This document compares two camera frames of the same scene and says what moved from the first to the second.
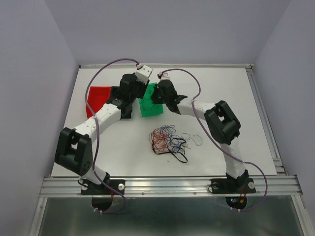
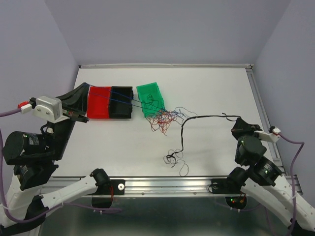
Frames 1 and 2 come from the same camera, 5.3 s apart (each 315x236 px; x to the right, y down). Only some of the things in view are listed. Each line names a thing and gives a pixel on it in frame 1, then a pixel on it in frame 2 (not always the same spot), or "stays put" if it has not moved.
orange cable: x=159 y=139 -> x=162 y=120
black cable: x=172 y=152 -> x=173 y=156
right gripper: x=155 y=100 -> x=241 y=126
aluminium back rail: x=170 y=66 stays put
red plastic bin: x=97 y=97 stays put
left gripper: x=143 y=87 -> x=78 y=97
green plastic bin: x=147 y=106 stays put
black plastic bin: x=123 y=101 stays put
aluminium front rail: x=69 y=187 stays put
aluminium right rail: x=280 y=168 stays put
